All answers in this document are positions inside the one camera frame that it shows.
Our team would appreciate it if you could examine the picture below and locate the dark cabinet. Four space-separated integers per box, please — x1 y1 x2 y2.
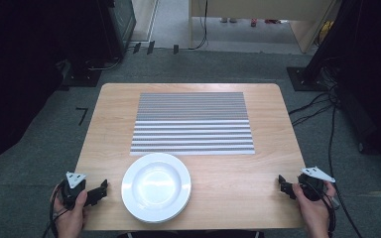
96 0 137 61

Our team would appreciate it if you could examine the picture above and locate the white plate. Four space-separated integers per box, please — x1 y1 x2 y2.
121 152 192 221
128 192 192 224

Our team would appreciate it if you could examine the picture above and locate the black hanging cable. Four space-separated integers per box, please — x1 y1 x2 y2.
189 0 210 52

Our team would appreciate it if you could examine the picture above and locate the yellow object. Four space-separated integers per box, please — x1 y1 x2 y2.
317 19 335 46

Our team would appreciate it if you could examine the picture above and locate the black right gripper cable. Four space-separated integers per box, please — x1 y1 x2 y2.
321 183 365 238

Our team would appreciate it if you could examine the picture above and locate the person's right hand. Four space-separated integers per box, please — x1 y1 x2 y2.
292 181 337 238

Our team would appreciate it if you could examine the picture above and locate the person's left hand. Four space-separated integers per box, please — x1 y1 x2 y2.
52 186 89 238

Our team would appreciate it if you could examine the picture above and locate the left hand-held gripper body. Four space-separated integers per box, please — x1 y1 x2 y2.
61 171 88 210

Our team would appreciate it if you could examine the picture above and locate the black stand base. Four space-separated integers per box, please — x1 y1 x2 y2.
286 66 330 92
59 59 103 92

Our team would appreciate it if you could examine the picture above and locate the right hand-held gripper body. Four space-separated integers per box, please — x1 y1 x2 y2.
297 166 337 202

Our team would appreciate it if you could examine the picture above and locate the grey striped placemat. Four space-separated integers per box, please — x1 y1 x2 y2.
129 91 256 157

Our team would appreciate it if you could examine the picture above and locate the light wooden furniture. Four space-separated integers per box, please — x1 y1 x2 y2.
188 0 340 55

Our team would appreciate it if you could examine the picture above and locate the black floor cable bundle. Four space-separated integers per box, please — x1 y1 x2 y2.
288 58 343 179

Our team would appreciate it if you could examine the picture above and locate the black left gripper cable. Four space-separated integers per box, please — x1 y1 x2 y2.
42 180 67 238

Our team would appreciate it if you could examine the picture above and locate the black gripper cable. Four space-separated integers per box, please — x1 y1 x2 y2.
321 183 365 238
42 180 67 238

